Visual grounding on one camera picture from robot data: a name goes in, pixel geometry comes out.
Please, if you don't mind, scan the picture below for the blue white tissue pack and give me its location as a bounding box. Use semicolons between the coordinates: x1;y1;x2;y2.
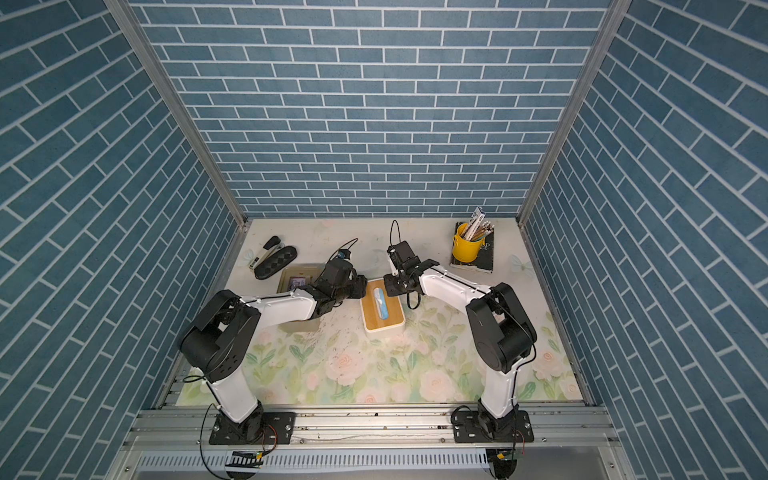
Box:
373;287;389;320

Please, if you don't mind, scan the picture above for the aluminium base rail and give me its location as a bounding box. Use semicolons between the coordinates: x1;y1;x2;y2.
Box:
109;403;633;479

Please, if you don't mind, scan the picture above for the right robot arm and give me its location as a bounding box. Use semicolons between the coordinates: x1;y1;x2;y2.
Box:
384;241;537;442

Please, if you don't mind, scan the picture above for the yellow pen cup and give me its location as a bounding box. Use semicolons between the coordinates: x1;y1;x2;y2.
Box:
452;222;485;264

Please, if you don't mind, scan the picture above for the white tissue box base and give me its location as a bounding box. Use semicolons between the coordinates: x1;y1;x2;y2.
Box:
359;278;407;335

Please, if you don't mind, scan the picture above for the floral table mat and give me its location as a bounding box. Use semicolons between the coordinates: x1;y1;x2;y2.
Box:
176;217;583;407

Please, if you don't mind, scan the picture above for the beige tissue box lid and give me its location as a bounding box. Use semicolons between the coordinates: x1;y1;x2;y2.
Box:
276;263;325;293

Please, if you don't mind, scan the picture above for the black glasses case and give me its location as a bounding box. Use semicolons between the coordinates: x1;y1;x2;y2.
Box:
254;246;298;280

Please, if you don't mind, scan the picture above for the beige tissue box base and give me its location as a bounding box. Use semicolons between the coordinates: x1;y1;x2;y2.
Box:
279;289;320;334

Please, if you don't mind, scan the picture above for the black book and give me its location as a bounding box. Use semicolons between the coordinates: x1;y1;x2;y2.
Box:
450;233;494;273

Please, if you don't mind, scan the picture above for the beige black stapler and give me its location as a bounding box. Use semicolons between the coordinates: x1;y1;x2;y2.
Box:
249;235;281;270

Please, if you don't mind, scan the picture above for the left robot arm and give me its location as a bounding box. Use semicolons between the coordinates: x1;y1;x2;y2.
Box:
178;248;367;445

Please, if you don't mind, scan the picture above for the purple tissue paper pack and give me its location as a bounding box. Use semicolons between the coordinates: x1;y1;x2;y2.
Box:
288;276;308;290

